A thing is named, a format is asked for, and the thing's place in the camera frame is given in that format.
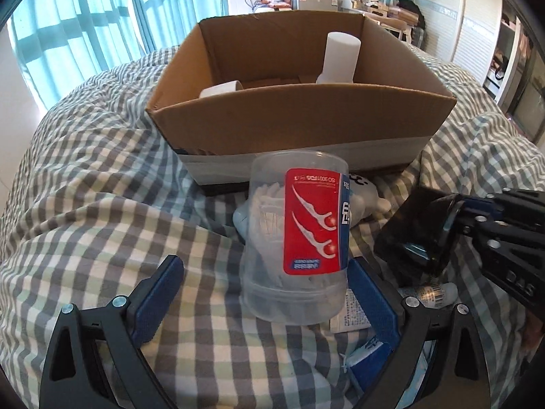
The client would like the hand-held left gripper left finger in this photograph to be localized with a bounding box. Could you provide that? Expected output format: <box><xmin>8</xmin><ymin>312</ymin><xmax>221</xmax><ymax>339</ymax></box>
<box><xmin>38</xmin><ymin>255</ymin><xmax>185</xmax><ymax>409</ymax></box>

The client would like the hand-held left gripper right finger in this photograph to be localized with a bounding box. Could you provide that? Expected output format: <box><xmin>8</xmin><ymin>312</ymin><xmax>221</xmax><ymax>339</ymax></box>
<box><xmin>347</xmin><ymin>258</ymin><xmax>488</xmax><ymax>409</ymax></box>

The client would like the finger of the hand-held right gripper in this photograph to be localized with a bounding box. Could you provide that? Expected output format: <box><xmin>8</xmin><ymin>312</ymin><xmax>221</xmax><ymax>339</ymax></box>
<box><xmin>443</xmin><ymin>188</ymin><xmax>545</xmax><ymax>233</ymax></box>
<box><xmin>462</xmin><ymin>217</ymin><xmax>545</xmax><ymax>273</ymax></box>

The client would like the glossy black box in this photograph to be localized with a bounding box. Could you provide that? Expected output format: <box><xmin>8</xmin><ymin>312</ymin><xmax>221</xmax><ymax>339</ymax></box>
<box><xmin>374</xmin><ymin>185</ymin><xmax>465</xmax><ymax>286</ymax></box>

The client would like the clear floss pick jar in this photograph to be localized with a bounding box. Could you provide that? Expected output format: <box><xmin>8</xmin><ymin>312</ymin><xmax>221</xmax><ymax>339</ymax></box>
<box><xmin>240</xmin><ymin>150</ymin><xmax>351</xmax><ymax>323</ymax></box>

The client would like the brown cardboard box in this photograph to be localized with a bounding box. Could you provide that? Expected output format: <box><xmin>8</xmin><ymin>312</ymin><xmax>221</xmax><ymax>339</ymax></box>
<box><xmin>145</xmin><ymin>9</ymin><xmax>458</xmax><ymax>197</ymax></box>

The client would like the white printed packet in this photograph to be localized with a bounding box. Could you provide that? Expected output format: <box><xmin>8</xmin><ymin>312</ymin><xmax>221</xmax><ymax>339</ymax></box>
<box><xmin>330</xmin><ymin>287</ymin><xmax>373</xmax><ymax>334</ymax></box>

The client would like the blue and white packet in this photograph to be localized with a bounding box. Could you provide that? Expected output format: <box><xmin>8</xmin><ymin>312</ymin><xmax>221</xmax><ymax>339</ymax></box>
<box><xmin>343</xmin><ymin>334</ymin><xmax>431</xmax><ymax>409</ymax></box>

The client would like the small white barcode bottle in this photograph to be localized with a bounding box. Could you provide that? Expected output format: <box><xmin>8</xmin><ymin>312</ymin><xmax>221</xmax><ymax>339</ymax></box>
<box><xmin>398</xmin><ymin>282</ymin><xmax>458</xmax><ymax>307</ymax></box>

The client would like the grey checkered blanket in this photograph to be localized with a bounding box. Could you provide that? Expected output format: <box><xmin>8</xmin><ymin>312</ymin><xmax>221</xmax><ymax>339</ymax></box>
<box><xmin>0</xmin><ymin>45</ymin><xmax>545</xmax><ymax>409</ymax></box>

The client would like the white squeeze bottle black print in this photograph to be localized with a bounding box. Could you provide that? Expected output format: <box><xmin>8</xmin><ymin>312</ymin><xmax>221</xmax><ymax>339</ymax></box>
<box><xmin>233</xmin><ymin>172</ymin><xmax>391</xmax><ymax>239</ymax></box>

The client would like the white wardrobe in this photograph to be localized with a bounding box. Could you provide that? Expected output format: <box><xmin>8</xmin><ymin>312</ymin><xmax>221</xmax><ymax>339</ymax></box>
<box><xmin>415</xmin><ymin>0</ymin><xmax>504</xmax><ymax>79</ymax></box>

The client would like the white chair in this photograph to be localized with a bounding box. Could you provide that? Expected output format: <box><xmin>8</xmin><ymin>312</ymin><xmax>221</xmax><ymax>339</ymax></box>
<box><xmin>381</xmin><ymin>9</ymin><xmax>416</xmax><ymax>44</ymax></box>

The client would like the white cylinder bottle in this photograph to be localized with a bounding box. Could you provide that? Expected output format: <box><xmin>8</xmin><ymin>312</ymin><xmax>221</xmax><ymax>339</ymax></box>
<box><xmin>315</xmin><ymin>32</ymin><xmax>362</xmax><ymax>85</ymax></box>

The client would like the white paper roll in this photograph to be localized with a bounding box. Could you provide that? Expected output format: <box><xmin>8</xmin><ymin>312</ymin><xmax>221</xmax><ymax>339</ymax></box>
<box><xmin>199</xmin><ymin>80</ymin><xmax>243</xmax><ymax>99</ymax></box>

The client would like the small white fridge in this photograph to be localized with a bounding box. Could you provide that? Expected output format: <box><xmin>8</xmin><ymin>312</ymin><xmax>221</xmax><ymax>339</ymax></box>
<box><xmin>294</xmin><ymin>0</ymin><xmax>342</xmax><ymax>12</ymax></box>

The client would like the blue curtain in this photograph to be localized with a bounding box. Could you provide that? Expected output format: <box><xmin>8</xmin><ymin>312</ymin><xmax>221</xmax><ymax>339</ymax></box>
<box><xmin>9</xmin><ymin>0</ymin><xmax>227</xmax><ymax>109</ymax></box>

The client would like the open wall shelf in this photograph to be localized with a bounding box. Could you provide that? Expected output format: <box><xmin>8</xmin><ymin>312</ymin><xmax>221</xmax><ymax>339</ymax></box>
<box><xmin>483</xmin><ymin>9</ymin><xmax>545</xmax><ymax>141</ymax></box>

